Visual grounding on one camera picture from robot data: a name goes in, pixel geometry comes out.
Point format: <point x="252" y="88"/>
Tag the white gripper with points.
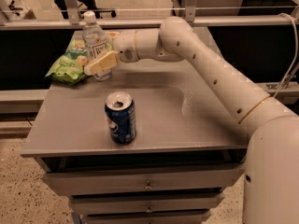
<point x="124" y="48"/>

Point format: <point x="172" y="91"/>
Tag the clear plastic water bottle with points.
<point x="95" y="41"/>

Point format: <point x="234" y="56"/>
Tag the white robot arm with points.
<point x="272" y="162"/>

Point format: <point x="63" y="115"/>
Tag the green rice chip bag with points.
<point x="69" y="68"/>

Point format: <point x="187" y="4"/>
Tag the blue Pepsi soda can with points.
<point x="120" y="111"/>

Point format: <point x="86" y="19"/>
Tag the grey drawer cabinet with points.
<point x="179" y="122"/>

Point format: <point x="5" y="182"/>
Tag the top grey drawer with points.
<point x="144" y="179"/>

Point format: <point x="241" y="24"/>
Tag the grey drawer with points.
<point x="147" y="204"/>
<point x="177" y="217"/>
<point x="144" y="179"/>

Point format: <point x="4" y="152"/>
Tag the middle grey drawer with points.
<point x="147" y="204"/>

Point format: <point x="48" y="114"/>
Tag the bottom grey drawer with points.
<point x="177" y="217"/>

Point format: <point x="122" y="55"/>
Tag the metal railing frame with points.
<point x="45" y="15"/>

